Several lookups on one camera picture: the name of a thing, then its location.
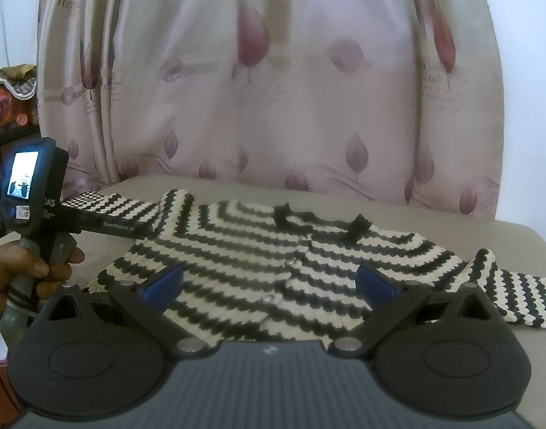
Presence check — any pink leaf print curtain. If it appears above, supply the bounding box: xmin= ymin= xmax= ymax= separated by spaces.
xmin=37 ymin=0 xmax=504 ymax=218

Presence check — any floral covered furniture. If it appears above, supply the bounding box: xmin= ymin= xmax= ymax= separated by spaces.
xmin=0 ymin=64 xmax=38 ymax=138

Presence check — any black white striped knit cardigan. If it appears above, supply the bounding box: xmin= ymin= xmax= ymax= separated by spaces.
xmin=67 ymin=190 xmax=546 ymax=344

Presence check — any person's left hand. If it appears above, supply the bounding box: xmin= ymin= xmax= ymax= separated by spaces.
xmin=0 ymin=242 xmax=85 ymax=320

